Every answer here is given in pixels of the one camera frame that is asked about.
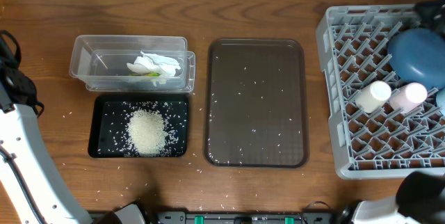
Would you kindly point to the brown serving tray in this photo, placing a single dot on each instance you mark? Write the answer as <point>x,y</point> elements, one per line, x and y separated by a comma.
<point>257,104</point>

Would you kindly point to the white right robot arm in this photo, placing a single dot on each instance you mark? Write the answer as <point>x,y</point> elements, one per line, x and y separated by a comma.
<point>419,199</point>

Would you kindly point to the white cup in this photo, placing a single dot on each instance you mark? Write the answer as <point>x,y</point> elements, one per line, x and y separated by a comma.
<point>374,96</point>

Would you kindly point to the clear plastic bin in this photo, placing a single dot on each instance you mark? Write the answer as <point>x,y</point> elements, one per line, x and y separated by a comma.
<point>100,61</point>

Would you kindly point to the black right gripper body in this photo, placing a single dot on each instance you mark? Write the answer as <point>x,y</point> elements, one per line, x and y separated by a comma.
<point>441,24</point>

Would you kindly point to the white tissue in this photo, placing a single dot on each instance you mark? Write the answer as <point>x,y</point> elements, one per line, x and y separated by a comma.
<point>164,65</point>

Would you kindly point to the yellow snack wrapper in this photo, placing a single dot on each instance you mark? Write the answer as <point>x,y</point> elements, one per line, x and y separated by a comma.
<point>149,74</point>

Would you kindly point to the black plastic tray bin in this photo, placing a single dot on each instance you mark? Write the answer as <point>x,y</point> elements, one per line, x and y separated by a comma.
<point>104,112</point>

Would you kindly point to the grey dishwasher rack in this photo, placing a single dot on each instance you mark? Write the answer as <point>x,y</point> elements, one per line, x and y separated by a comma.
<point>386,143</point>

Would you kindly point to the light blue small bowl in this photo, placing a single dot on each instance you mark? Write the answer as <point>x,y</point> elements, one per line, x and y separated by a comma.
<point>440,100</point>

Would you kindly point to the pink cup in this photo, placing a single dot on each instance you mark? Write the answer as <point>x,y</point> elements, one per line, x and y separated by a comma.
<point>409,97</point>

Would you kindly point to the white rice pile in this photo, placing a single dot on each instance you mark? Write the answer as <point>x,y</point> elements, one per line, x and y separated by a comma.
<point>146,131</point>

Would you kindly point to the large blue plate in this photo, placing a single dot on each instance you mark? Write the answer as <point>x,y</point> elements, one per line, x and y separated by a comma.
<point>417,55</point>

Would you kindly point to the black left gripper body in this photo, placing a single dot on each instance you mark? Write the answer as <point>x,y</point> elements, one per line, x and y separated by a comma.
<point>22,76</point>

